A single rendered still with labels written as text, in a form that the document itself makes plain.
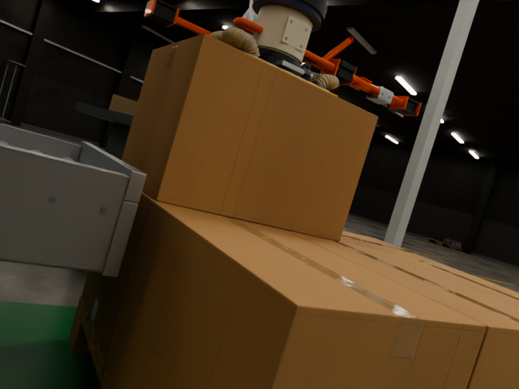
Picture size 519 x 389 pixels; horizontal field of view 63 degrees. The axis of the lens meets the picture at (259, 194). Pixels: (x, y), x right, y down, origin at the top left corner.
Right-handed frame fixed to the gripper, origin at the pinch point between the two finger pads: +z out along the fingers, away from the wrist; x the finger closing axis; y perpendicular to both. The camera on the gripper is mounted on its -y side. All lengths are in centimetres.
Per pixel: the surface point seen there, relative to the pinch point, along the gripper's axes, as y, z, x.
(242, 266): 59, 68, -53
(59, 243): 78, 36, -63
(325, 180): 11.1, 21.3, -36.7
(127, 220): 68, 36, -56
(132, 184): 68, 36, -50
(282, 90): 34.0, 21.5, -18.3
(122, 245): 67, 36, -61
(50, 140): 78, -29, -50
